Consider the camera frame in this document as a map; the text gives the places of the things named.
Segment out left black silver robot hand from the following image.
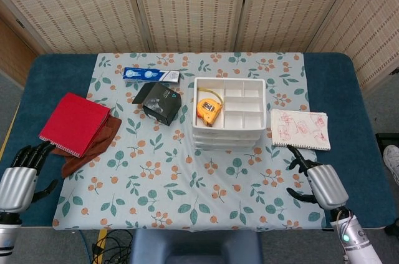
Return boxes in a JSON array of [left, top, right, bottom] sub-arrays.
[[0, 141, 59, 215]]

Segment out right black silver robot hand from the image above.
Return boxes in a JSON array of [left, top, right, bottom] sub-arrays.
[[286, 144, 349, 210]]

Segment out white drawer organizer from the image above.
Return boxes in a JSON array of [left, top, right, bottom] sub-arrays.
[[190, 77, 267, 152]]

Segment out black cube cardboard box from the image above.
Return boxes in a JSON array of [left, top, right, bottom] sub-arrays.
[[132, 82, 183, 127]]

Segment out blue white toothpaste box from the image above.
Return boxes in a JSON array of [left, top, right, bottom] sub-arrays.
[[122, 67, 181, 86]]

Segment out sketch pad with red drawings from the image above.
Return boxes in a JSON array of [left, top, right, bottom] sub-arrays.
[[269, 109, 332, 152]]

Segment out white shoe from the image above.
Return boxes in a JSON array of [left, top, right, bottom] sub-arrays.
[[382, 145, 399, 179]]

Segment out black floor stand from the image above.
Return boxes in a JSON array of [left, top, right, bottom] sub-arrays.
[[375, 132, 399, 152]]

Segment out red spiral notebook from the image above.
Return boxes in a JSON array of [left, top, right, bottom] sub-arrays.
[[38, 92, 112, 159]]

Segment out brown cloth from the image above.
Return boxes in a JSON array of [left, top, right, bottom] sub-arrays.
[[50, 115, 123, 178]]

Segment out wooden door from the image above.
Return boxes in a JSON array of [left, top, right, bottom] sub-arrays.
[[0, 17, 38, 87]]

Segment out floral fruit print tablecloth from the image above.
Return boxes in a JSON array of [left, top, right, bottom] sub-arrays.
[[52, 52, 327, 232]]

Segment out yellow tape measure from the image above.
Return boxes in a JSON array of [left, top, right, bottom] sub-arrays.
[[195, 87, 224, 127]]

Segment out blue padded chair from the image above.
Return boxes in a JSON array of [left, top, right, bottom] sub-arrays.
[[129, 228, 262, 264]]

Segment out woven folding screen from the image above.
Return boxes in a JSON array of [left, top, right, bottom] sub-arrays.
[[0, 0, 399, 96]]

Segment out blue floor cable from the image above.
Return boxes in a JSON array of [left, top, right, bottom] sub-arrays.
[[79, 229, 94, 264]]

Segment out black floor cables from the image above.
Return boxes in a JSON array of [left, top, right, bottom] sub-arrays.
[[92, 228, 135, 264]]

